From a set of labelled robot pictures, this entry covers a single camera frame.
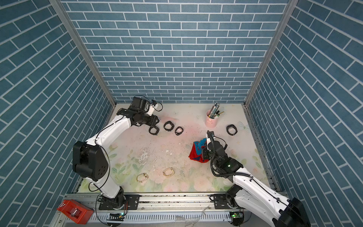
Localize red blue towel cloth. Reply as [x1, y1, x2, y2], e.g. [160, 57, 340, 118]
[189, 138, 209, 163]

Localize gold watch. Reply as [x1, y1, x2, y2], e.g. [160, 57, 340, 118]
[136, 173, 149, 183]
[163, 167, 175, 177]

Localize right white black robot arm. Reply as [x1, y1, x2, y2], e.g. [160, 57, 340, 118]
[202, 131, 311, 227]

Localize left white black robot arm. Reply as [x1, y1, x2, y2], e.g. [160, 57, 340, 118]
[72, 95, 163, 199]

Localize pink pen holder cup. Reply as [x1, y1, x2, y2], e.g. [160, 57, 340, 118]
[205, 110, 218, 128]

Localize pens in cup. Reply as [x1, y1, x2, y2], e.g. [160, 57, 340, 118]
[207, 102, 220, 119]

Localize red box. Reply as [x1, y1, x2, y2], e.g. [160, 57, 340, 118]
[57, 200, 94, 225]

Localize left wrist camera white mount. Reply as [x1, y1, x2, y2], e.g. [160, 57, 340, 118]
[147, 100, 158, 116]

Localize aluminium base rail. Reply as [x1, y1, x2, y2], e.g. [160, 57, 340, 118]
[50, 191, 293, 225]

